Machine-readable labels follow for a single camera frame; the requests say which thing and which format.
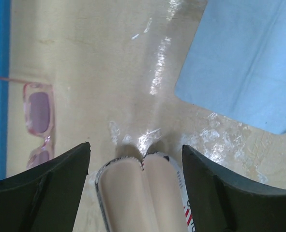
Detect light blue cleaning cloth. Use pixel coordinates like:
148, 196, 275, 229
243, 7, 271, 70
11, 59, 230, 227
175, 0, 286, 134

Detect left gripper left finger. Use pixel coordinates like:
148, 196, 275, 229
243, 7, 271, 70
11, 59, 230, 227
0, 142, 90, 232

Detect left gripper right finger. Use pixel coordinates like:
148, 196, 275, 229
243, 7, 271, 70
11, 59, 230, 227
182, 145, 286, 232

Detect patterned sunglasses case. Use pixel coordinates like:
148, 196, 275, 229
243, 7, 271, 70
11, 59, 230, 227
95, 152, 196, 232

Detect pink sunglasses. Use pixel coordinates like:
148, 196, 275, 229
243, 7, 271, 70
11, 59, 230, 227
0, 77, 55, 169

